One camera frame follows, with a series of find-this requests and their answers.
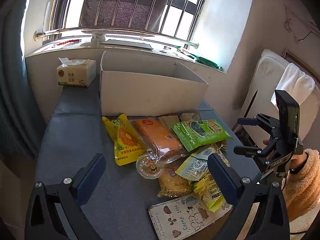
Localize tissue pack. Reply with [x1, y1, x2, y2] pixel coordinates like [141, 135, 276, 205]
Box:
[56, 57, 97, 87]

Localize teal curtain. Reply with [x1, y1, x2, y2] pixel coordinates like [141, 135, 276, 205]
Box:
[1, 0, 46, 159]

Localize orange cracker pack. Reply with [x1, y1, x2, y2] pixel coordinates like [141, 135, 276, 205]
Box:
[131, 118, 187, 166]

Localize grey cardboard sheet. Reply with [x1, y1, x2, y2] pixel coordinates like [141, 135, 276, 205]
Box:
[100, 39, 153, 50]

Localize right hand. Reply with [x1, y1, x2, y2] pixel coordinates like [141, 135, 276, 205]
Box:
[262, 139, 309, 170]

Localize green plastic bags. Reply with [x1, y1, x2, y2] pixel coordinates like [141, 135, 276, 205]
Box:
[175, 46, 223, 71]

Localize yellow candy packet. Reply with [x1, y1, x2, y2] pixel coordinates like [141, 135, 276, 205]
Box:
[193, 172, 225, 212]

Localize golden biscuit bag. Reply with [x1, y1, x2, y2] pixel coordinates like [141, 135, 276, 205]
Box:
[157, 158, 191, 198]

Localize green seaweed snack bag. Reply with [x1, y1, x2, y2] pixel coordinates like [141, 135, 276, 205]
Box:
[172, 120, 233, 152]

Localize yellow corn snack bag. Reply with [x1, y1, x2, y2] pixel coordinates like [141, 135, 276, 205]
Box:
[102, 114, 146, 166]

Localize fuzzy beige sleeve forearm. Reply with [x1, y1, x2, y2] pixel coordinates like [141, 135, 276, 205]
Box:
[283, 149, 319, 222]

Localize white folded towel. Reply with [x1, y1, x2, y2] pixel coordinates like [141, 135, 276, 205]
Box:
[276, 63, 316, 105]

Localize steel window railing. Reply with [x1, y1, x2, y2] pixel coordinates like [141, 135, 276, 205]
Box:
[34, 0, 206, 49]

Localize grey hanging cloth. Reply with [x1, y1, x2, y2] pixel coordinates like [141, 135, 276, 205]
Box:
[79, 0, 168, 32]

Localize black camera box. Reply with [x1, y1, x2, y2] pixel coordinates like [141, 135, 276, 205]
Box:
[274, 89, 300, 144]

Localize clear jelly cup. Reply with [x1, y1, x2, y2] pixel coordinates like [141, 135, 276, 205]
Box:
[136, 154, 164, 179]

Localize white cardboard box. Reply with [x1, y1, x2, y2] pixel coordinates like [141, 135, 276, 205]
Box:
[100, 50, 209, 116]

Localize red bead string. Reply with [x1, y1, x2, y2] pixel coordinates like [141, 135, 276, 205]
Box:
[56, 39, 82, 46]

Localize pale green snack packet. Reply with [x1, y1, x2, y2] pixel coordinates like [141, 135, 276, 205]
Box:
[175, 145, 220, 181]

